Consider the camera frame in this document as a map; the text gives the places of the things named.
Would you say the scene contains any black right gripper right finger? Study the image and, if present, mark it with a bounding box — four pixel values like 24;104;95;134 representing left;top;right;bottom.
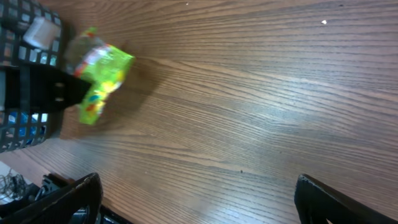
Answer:
294;174;397;224

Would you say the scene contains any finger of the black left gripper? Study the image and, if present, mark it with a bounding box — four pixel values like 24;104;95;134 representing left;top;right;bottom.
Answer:
4;63;91;113

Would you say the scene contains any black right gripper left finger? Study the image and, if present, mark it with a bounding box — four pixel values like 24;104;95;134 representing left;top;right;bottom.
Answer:
1;172;103;224

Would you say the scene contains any blue snack packet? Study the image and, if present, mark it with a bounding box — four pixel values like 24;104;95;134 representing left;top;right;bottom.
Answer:
4;111;48;149

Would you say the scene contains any green snack bag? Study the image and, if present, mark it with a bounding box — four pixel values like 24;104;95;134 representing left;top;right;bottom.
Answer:
64;27;136;125

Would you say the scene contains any white tube gold cap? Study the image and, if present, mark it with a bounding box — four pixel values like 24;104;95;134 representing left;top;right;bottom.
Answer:
22;17;61;50

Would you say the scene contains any grey plastic basket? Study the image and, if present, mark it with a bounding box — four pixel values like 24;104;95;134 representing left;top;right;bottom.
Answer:
1;0;68;152

